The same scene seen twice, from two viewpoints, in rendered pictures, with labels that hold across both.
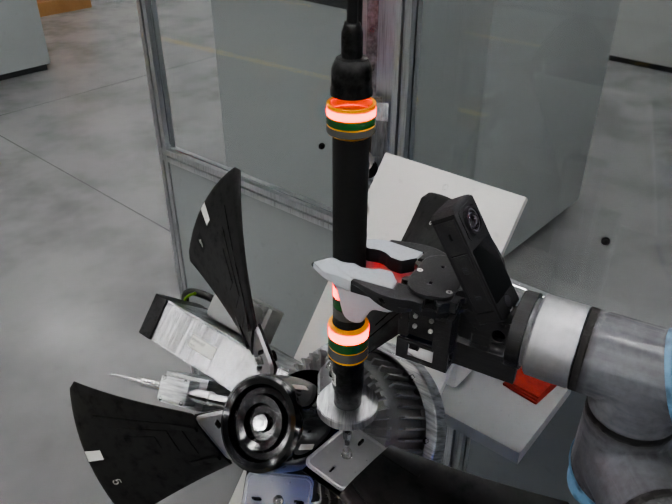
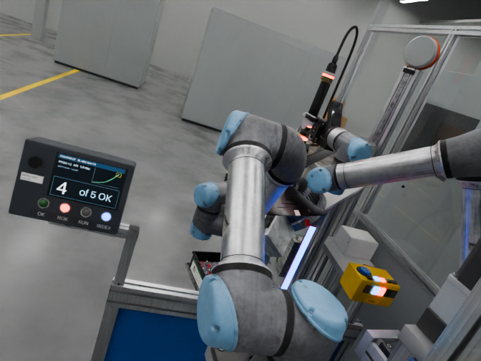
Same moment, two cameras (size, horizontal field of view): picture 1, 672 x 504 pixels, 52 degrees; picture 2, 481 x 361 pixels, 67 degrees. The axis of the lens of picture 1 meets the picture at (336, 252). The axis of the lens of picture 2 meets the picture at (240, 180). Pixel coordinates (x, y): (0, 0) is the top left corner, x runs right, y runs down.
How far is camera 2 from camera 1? 0.97 m
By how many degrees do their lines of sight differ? 33
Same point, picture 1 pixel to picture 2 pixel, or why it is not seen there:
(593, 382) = (337, 142)
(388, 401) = (306, 192)
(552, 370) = (331, 138)
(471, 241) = (333, 109)
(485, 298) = (329, 122)
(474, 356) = (321, 140)
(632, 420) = (340, 153)
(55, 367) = not seen: hidden behind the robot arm
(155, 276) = not seen: hidden behind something
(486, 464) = not seen: hidden behind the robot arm
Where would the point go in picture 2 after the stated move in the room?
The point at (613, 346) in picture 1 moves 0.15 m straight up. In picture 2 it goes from (346, 135) to (366, 89)
